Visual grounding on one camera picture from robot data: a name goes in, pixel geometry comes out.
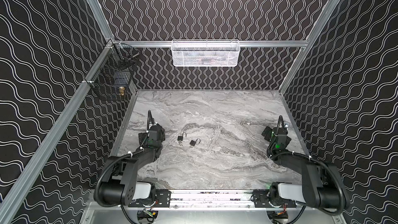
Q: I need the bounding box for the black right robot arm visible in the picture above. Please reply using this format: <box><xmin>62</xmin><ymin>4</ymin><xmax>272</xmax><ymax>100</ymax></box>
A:
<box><xmin>262</xmin><ymin>116</ymin><xmax>350</xmax><ymax>216</ymax></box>

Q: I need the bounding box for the brass fitting in basket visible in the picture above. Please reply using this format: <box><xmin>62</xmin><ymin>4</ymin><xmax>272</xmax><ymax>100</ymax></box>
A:
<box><xmin>119</xmin><ymin>87</ymin><xmax>125</xmax><ymax>96</ymax></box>

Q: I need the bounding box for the white mesh wall basket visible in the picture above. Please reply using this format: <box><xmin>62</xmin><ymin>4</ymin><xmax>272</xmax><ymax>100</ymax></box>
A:
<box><xmin>171</xmin><ymin>39</ymin><xmax>240</xmax><ymax>67</ymax></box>

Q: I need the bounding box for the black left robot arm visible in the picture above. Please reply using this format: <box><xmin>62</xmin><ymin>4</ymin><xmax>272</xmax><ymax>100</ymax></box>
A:
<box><xmin>93</xmin><ymin>111</ymin><xmax>165</xmax><ymax>207</ymax></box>

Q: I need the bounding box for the black padlock farther back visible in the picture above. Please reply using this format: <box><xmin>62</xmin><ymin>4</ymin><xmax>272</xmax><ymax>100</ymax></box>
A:
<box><xmin>189</xmin><ymin>138</ymin><xmax>201</xmax><ymax>147</ymax></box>

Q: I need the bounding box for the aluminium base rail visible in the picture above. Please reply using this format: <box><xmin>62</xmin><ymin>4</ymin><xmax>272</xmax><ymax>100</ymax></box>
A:
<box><xmin>88</xmin><ymin>189</ymin><xmax>338</xmax><ymax>211</ymax></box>

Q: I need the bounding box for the black wire wall basket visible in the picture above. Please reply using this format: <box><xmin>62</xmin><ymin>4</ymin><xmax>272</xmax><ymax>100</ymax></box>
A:
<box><xmin>89</xmin><ymin>44</ymin><xmax>141</xmax><ymax>102</ymax></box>

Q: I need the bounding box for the black padlock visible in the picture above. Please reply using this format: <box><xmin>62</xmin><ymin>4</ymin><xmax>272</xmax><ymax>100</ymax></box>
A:
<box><xmin>177</xmin><ymin>132</ymin><xmax>187</xmax><ymax>145</ymax></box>

